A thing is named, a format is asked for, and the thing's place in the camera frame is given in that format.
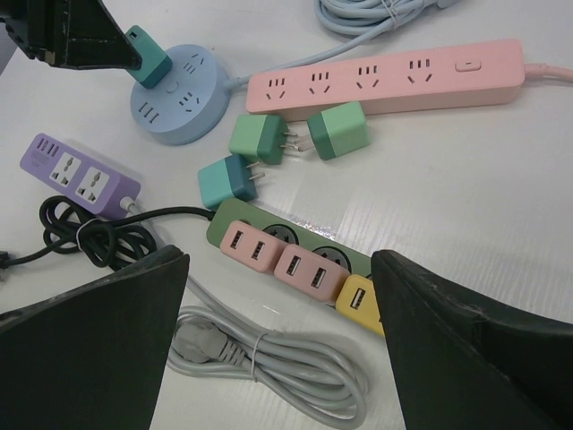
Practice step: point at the blue round power strip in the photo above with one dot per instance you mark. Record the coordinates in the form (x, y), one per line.
(188, 102)

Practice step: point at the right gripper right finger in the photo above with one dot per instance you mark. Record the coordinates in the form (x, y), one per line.
(462, 360)

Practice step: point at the green power strip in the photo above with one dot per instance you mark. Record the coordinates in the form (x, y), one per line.
(234, 209)

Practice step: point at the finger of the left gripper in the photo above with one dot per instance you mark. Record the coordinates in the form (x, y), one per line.
(69, 34)

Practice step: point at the pink charger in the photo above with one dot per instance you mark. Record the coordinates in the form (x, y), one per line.
(311, 274)
(252, 247)

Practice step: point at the teal charger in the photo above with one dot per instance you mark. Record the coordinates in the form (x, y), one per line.
(230, 177)
(155, 62)

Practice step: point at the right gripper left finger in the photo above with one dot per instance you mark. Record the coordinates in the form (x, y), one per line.
(93, 357)

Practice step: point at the small green charger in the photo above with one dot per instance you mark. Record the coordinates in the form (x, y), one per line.
(336, 131)

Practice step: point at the pink power strip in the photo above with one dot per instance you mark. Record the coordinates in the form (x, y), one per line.
(463, 76)

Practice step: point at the purple power strip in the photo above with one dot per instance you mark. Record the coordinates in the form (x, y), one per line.
(96, 187)

